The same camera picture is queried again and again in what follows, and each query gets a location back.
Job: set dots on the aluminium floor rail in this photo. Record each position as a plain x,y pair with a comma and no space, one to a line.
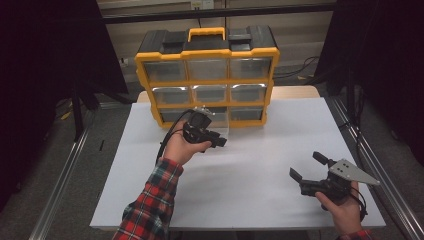
383,166
60,186

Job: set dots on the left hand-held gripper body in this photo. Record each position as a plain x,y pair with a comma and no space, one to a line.
198,128

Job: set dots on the small clear organizer drawer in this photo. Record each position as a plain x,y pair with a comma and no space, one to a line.
222,125

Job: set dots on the person's right hand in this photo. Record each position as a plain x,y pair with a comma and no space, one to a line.
346,215

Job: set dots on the black curtain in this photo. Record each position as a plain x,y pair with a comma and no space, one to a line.
383,50
40,66

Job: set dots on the black stand leg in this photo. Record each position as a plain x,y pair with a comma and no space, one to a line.
77,110

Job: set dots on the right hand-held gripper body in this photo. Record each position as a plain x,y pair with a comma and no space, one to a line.
348,171

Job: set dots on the group of clear plastic drawers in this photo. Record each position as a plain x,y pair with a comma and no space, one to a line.
165,70

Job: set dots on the white wall socket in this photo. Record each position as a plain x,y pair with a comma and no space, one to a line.
202,3

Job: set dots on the person's left hand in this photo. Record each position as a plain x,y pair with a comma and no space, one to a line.
178,146

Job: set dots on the black horizontal bar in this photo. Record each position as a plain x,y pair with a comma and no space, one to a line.
216,13

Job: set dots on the yellow black drawer organizer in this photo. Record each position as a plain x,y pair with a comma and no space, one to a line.
206,81

